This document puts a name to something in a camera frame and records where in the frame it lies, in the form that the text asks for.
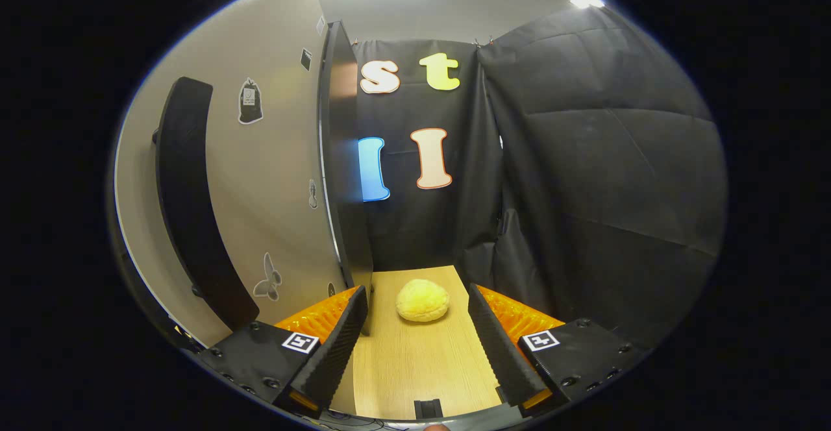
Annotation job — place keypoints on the black table clamp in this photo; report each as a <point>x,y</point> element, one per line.
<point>428,409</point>

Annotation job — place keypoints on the black backdrop cloth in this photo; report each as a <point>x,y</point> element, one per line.
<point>604,178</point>

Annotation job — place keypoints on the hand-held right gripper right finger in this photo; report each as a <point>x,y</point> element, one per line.
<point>500,353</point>

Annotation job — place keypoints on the light grey cabinet door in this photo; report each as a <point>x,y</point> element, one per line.
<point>272,178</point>

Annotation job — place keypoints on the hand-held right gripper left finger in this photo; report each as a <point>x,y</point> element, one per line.
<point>337,346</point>

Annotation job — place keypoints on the yellow bun-shaped toy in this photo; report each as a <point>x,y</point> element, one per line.
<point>422,301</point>

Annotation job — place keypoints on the dark grey cabinet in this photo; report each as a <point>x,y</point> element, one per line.
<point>341,126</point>

